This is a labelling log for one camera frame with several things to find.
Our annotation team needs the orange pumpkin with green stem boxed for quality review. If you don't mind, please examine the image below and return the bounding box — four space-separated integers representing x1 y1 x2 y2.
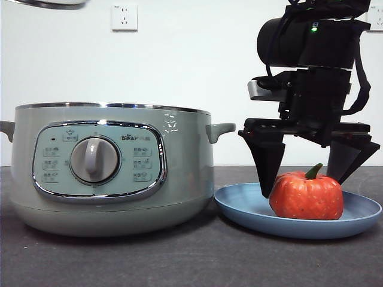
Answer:
268 163 345 221

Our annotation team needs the glass lid with green knob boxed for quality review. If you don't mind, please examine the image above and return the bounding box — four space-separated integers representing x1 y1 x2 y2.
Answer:
17 0 88 11

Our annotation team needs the blue round plate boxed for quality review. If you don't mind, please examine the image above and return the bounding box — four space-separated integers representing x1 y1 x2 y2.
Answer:
213 182 383 240

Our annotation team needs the pale green electric steamer pot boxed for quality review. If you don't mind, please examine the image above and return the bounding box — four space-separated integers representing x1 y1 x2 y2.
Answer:
0 102 236 238

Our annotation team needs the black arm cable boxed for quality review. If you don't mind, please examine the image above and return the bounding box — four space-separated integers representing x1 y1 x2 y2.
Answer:
338 11 373 117

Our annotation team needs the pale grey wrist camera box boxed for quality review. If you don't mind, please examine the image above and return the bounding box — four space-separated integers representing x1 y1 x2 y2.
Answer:
247 77 291 101

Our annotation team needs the white wall socket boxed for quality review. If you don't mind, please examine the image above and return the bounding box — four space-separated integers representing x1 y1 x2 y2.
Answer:
111 4 139 32
366 5 383 32

